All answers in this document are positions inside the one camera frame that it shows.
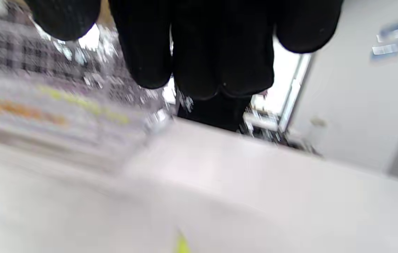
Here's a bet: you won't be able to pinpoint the white wire drawer basket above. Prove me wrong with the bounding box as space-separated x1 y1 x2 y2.
0 11 171 176

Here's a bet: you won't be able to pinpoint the person's right hand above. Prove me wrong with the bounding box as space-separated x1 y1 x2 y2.
24 0 343 100

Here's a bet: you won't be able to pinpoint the black mesh office chair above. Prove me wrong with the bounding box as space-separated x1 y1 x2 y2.
176 88 256 132

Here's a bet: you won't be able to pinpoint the yellow double-ended highlighter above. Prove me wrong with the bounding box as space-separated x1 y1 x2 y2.
174 232 192 253
38 84 131 125

